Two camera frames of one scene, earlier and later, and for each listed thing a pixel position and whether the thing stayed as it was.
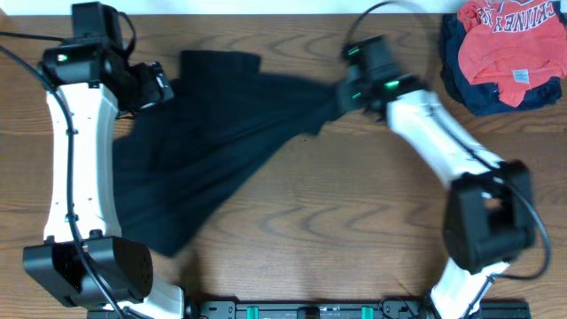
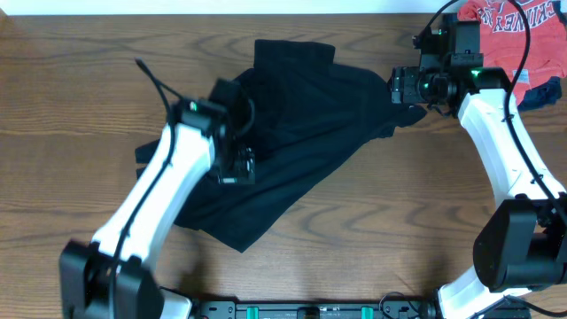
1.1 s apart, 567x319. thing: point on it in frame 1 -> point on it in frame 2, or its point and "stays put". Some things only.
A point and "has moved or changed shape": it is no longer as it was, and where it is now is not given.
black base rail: x=325 y=308 stays put
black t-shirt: x=177 y=161 has moved or changed shape
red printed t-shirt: x=512 y=43 stays put
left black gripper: x=154 y=91 -> x=247 y=173
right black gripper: x=349 y=101 -> x=402 y=85
